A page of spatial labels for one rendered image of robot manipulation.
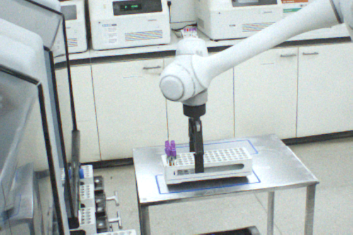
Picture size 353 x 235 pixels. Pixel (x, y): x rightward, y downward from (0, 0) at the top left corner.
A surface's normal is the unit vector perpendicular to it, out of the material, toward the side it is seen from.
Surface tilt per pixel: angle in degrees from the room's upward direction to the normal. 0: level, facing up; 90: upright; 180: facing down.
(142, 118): 90
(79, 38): 90
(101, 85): 90
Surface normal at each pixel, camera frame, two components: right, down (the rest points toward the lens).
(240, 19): 0.16, 0.30
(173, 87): -0.40, 0.38
